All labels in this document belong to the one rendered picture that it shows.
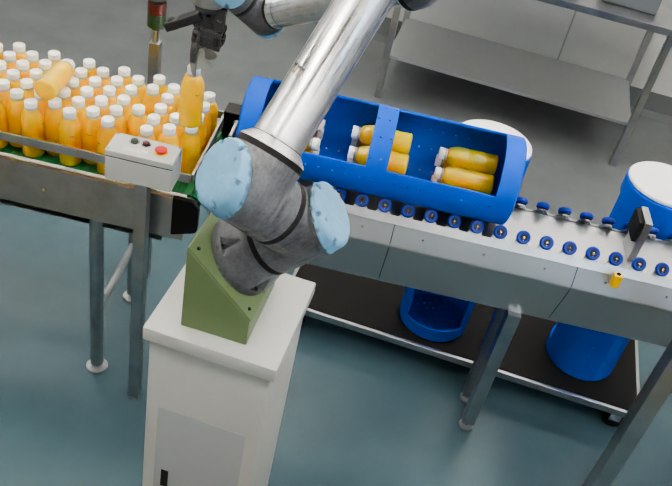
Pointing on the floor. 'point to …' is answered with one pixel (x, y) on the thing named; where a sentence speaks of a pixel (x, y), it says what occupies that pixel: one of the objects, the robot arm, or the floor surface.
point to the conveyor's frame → (27, 195)
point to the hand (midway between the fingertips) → (194, 68)
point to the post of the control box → (138, 288)
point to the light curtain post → (634, 423)
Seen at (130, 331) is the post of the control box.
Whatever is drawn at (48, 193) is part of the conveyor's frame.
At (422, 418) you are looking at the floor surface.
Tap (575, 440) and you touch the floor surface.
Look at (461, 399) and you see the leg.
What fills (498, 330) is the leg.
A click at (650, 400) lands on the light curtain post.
